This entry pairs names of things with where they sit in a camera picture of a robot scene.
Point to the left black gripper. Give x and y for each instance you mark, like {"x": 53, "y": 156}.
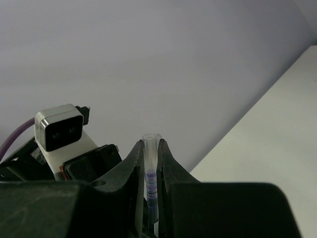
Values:
{"x": 28, "y": 164}

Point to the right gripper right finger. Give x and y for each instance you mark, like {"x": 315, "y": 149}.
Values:
{"x": 173, "y": 196}

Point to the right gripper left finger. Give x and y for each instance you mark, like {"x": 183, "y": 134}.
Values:
{"x": 120, "y": 212}

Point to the dark purple gel pen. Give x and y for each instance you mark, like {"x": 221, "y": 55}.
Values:
{"x": 152, "y": 198}

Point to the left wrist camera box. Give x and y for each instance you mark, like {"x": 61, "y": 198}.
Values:
{"x": 60, "y": 136}

